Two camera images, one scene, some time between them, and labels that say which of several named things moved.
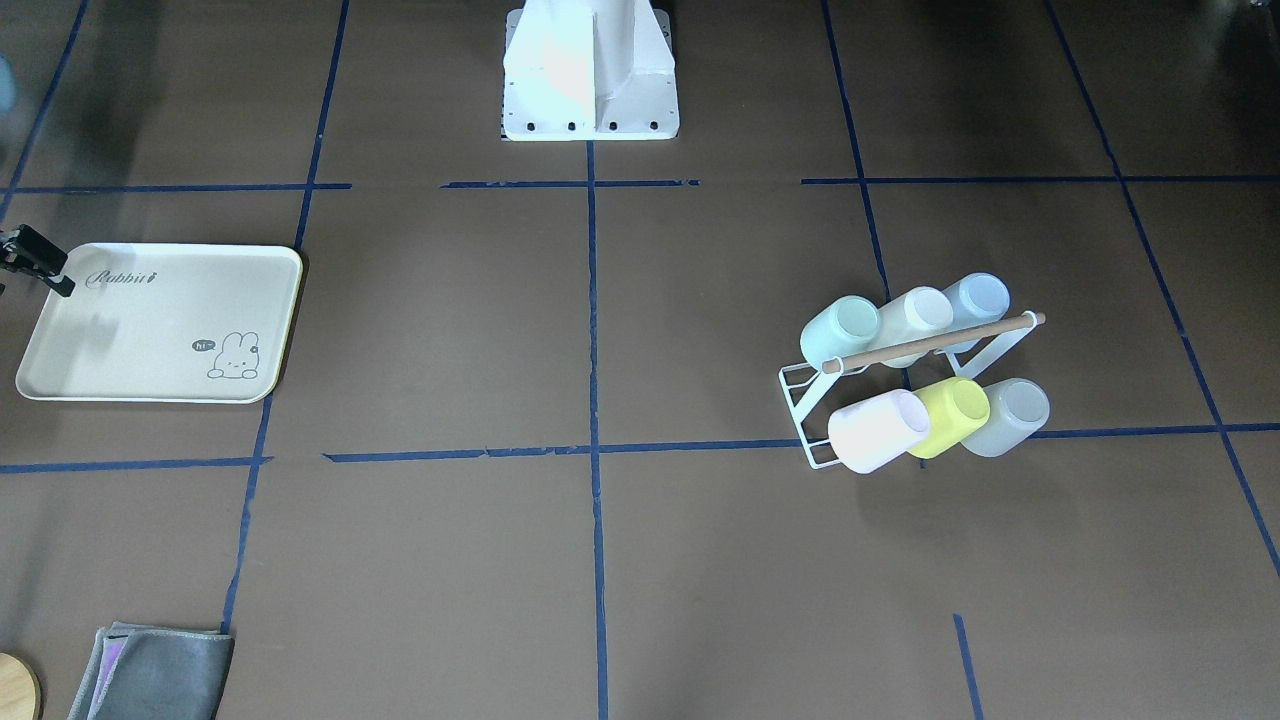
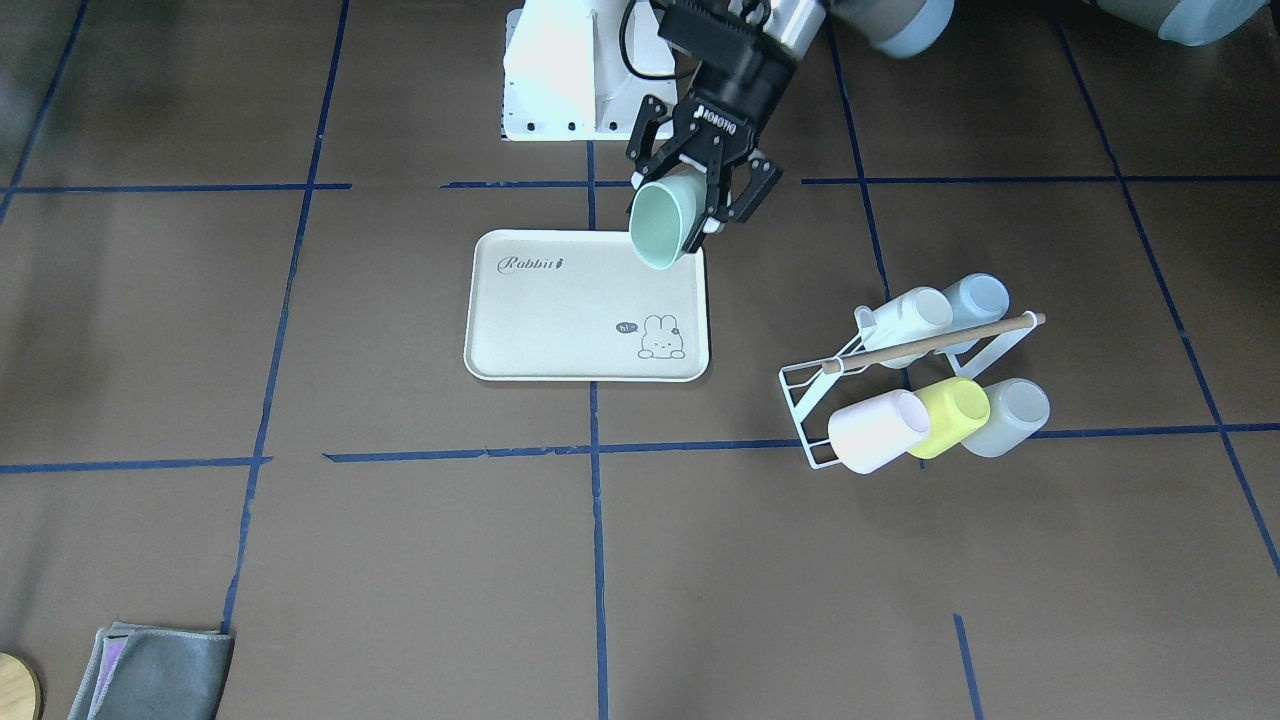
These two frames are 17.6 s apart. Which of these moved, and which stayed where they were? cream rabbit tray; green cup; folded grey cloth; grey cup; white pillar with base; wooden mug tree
Moved: cream rabbit tray; green cup
Stayed: grey cup; folded grey cloth; wooden mug tree; white pillar with base
